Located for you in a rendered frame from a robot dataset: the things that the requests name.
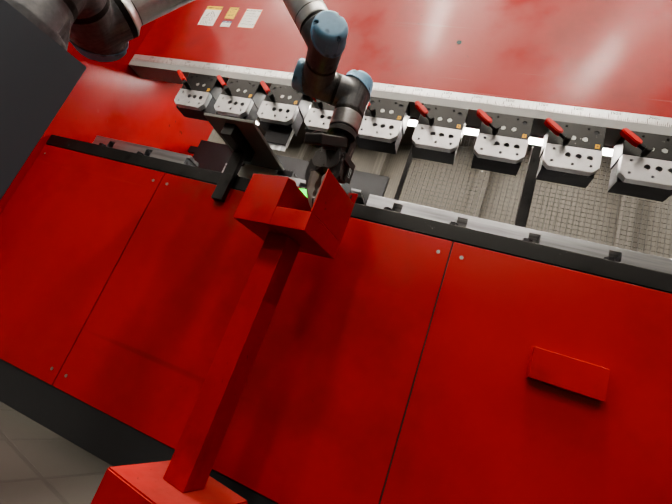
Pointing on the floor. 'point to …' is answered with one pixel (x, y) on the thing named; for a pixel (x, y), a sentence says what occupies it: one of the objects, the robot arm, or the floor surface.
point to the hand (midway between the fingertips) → (313, 202)
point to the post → (528, 187)
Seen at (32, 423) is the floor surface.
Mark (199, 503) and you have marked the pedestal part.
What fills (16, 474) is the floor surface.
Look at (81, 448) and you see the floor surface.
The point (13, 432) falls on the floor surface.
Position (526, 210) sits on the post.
